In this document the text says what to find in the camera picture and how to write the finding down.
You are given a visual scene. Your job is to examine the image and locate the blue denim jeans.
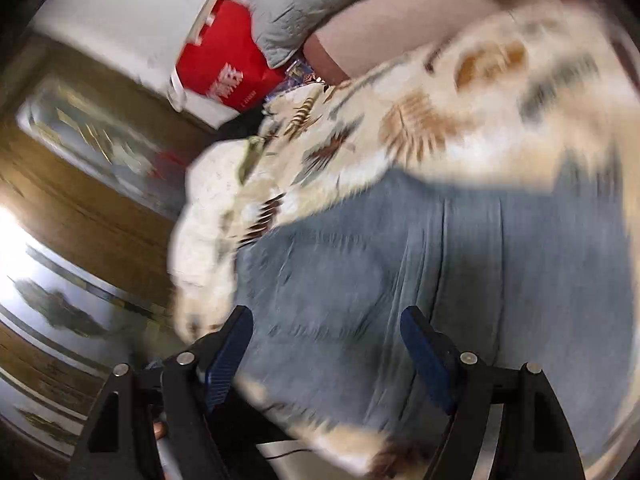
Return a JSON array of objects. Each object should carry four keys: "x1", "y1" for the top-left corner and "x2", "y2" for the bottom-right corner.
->
[{"x1": 235, "y1": 164, "x2": 634, "y2": 451}]

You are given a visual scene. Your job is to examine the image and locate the cream printed pillow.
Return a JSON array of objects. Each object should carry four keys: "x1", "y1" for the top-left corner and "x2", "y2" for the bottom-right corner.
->
[{"x1": 167, "y1": 136, "x2": 264, "y2": 342}]

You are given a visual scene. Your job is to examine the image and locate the brown wooden wardrobe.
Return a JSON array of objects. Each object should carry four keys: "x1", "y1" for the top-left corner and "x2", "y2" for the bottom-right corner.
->
[{"x1": 1, "y1": 32, "x2": 210, "y2": 479}]

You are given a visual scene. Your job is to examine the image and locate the black garment behind pillow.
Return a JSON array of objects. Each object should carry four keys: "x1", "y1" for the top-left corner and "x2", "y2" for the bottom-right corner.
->
[{"x1": 214, "y1": 107, "x2": 266, "y2": 142}]

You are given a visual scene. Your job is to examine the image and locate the beige leaf print blanket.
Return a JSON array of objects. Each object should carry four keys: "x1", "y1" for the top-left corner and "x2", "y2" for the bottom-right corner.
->
[{"x1": 227, "y1": 3, "x2": 639, "y2": 479}]

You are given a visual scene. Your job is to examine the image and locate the red shopping bag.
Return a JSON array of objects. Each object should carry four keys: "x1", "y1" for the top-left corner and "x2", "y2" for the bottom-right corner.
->
[{"x1": 175, "y1": 0, "x2": 285, "y2": 113}]

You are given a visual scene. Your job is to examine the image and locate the colourful snack packet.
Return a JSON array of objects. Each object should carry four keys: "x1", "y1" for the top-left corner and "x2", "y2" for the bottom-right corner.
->
[{"x1": 265, "y1": 58, "x2": 324, "y2": 102}]

